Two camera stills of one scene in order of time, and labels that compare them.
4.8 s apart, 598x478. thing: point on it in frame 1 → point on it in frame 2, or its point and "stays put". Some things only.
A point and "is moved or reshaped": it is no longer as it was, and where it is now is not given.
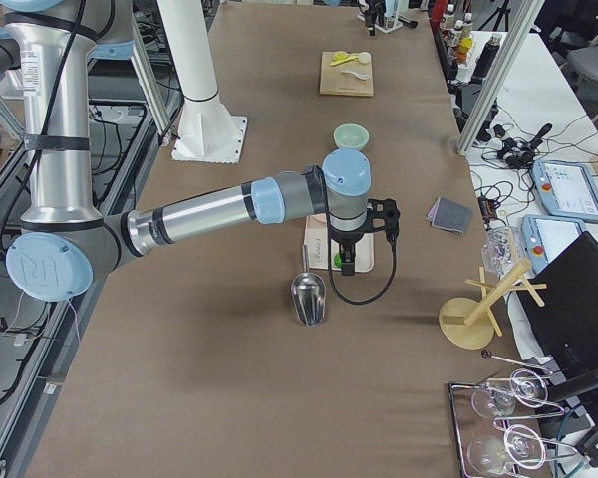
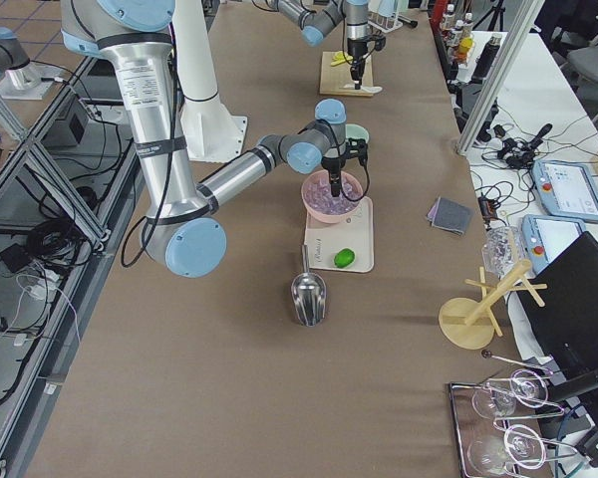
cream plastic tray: (316, 239) stays put
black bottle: (485, 59) stays put
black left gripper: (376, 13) → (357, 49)
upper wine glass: (527, 388) stays put
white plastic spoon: (360, 75) is moved or reshaped
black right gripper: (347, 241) → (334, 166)
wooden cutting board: (334, 82) stays put
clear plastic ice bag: (502, 249) stays put
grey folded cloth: (449, 214) stays put
